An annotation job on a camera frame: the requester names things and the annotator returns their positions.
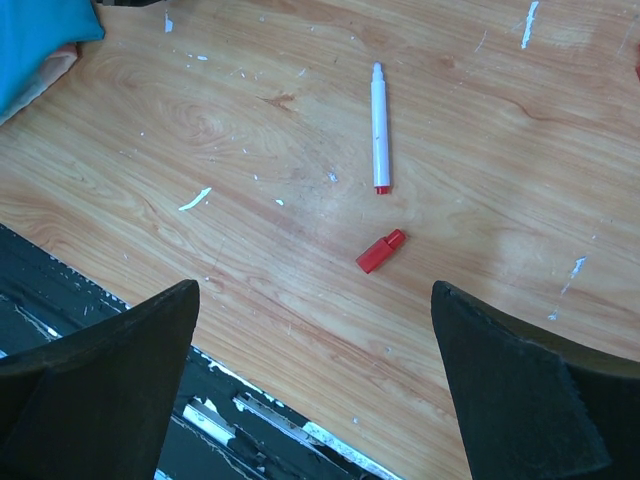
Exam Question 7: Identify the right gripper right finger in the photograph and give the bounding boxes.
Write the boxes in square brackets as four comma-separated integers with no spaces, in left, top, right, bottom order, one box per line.
[431,281,639,479]

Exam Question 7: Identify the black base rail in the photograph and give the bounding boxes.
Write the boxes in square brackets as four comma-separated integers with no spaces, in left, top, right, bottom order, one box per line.
[1,228,391,479]

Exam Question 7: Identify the white pen red end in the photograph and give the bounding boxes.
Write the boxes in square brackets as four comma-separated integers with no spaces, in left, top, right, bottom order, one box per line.
[370,62,391,195]

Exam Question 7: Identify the teal cloth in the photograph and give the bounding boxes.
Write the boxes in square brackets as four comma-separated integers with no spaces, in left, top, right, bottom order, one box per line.
[1,1,104,122]

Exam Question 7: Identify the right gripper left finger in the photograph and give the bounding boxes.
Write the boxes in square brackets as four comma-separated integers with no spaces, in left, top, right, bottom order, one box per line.
[1,280,200,479]

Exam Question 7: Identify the red marker cap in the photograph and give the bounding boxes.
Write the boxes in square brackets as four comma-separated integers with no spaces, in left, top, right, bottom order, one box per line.
[356,229,406,274]

